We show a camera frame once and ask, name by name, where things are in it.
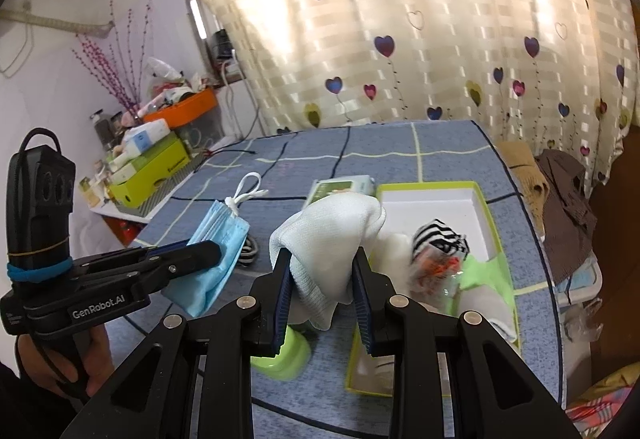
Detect pale beige sock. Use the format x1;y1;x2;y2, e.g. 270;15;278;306
460;286;518;342

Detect blue white carton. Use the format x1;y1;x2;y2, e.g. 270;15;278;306
122;119;171;155

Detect white wall rail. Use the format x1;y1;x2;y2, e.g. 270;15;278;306
0;6;115;34

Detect person's left hand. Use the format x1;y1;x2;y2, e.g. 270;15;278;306
17;326;112;399

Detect white box with green rim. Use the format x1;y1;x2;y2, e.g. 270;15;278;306
346;182;522;397

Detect white cable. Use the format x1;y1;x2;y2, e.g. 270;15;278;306
225;84;262;140

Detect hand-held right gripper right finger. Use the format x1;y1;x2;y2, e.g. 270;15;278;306
351;249;583;439

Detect beige garment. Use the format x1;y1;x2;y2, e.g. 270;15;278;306
497;140;551;235

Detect wet wipes pack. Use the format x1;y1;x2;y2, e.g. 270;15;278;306
303;176;377;210

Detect black white striped sock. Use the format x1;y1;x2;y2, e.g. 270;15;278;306
411;218;471;265
235;236;260;267

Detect green round container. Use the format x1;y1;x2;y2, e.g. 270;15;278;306
250;324;313;381

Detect light green cloth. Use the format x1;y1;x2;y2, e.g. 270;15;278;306
452;253;516;315

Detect blue plaid blanket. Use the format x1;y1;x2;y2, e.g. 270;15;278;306
85;119;568;439

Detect clear storage container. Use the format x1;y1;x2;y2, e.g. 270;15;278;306
175;109;223;150

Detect brown wooden wardrobe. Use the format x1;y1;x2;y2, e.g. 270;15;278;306
587;124;640;380

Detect purple decorative branches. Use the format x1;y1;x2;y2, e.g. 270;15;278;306
72;0;153;115

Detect person's left forearm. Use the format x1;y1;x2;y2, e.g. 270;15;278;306
0;361;83;439

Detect cream heart print curtain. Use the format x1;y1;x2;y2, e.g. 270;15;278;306
155;0;640;197

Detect green cardboard box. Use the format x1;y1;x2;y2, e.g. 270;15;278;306
107;139;191;207

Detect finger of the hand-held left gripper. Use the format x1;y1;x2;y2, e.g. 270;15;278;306
135;241;223;292
137;241;198;260

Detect pink plaid cloth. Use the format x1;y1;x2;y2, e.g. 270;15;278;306
565;364;636;439

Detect brown garment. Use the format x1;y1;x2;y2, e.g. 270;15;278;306
535;150;598;280

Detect dark appliance on windowsill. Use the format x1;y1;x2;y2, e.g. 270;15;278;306
212;30;236;62

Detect blue face mask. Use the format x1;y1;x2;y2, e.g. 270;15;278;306
161;172;269;317

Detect orange storage bin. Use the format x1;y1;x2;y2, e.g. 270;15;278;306
142;88;219;130

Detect clear plastic bag orange contents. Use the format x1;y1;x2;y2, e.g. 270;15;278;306
407;244;466;310

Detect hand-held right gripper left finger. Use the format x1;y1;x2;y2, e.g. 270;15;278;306
60;249;293;439

